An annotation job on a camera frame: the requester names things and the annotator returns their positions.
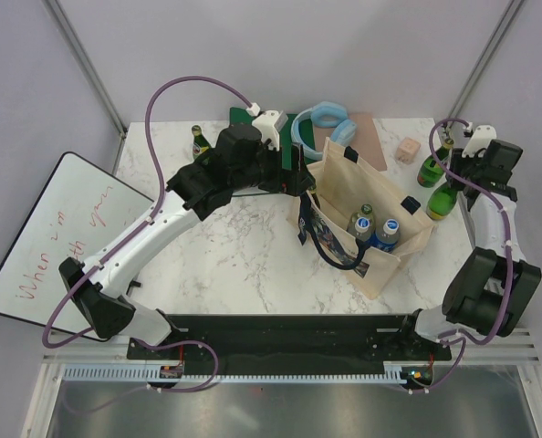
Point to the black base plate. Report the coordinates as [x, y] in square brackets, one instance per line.
[293, 343]

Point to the clear bottle green cap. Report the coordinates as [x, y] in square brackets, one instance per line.
[366, 211]

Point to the Pocari Sweat bottle right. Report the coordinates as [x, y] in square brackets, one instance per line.
[387, 237]

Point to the cream canvas tote bag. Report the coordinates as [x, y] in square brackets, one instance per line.
[322, 218]

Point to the light blue cable duct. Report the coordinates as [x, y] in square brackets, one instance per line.
[156, 373]

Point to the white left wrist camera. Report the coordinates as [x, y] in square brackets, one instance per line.
[269, 123]

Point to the green Perrier bottle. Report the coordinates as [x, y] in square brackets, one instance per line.
[430, 172]

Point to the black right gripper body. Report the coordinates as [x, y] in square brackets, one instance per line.
[468, 167]

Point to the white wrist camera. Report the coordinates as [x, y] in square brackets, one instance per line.
[478, 138]
[269, 123]

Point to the Pocari Sweat bottle left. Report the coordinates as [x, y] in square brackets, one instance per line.
[362, 230]

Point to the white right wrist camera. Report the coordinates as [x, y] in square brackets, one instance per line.
[478, 138]

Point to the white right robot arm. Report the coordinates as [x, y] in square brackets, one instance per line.
[492, 289]

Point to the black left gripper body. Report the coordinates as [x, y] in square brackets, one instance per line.
[271, 176]

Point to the left aluminium frame post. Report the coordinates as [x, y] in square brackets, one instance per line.
[85, 64]

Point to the whiteboard with red writing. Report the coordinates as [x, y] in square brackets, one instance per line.
[80, 210]

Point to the pocari sweat bottle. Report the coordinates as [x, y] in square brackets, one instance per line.
[387, 237]
[362, 230]

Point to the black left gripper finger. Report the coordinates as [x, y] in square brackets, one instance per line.
[297, 157]
[305, 181]

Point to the light blue headphones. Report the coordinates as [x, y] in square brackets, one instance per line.
[324, 115]

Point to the green glass bottle gold cap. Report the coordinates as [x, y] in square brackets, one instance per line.
[200, 143]

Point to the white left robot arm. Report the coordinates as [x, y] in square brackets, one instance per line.
[239, 160]

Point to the pink cube power adapter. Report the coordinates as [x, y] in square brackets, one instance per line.
[407, 150]

